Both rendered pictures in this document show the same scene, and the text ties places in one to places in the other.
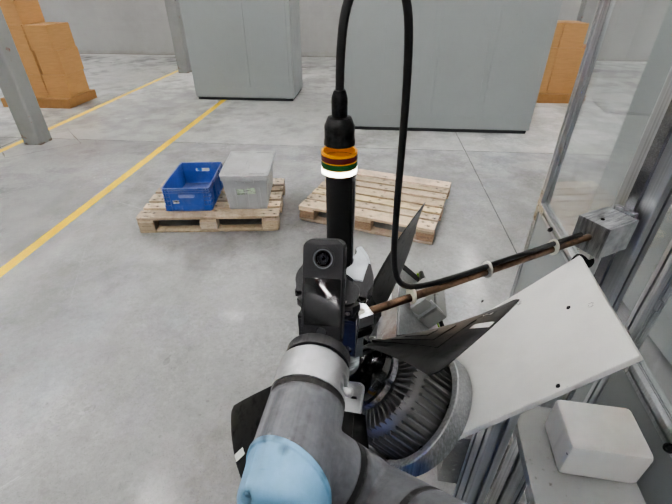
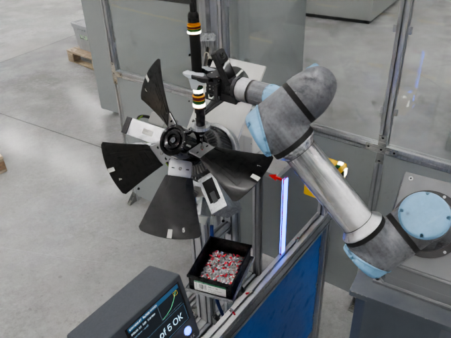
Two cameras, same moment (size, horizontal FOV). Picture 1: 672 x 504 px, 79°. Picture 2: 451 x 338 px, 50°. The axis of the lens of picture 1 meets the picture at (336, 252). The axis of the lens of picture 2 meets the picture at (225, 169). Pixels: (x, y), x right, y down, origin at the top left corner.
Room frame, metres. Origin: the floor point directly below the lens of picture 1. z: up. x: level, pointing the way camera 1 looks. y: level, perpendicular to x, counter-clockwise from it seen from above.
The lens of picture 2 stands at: (-0.33, 1.29, 2.08)
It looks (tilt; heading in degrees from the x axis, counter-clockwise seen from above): 33 degrees down; 298
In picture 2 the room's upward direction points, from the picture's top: 2 degrees counter-clockwise
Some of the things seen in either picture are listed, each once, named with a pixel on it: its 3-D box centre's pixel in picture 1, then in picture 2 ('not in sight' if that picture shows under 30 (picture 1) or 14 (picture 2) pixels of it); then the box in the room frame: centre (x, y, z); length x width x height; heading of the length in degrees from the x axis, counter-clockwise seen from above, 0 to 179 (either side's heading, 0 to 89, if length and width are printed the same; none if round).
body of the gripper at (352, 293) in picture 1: (326, 330); (224, 86); (0.36, 0.01, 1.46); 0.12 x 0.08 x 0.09; 171
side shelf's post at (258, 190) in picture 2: not in sight; (257, 223); (0.49, -0.57, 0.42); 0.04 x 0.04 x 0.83; 81
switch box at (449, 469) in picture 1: (469, 448); not in sight; (0.63, -0.37, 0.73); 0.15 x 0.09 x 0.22; 81
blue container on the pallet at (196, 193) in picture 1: (195, 185); not in sight; (3.41, 1.28, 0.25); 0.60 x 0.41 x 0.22; 2
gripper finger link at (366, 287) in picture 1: (354, 285); not in sight; (0.41, -0.02, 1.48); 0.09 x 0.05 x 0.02; 161
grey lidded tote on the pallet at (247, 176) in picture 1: (250, 179); not in sight; (3.43, 0.77, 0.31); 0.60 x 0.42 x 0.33; 2
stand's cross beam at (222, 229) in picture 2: not in sight; (216, 235); (0.56, -0.24, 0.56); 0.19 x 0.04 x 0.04; 81
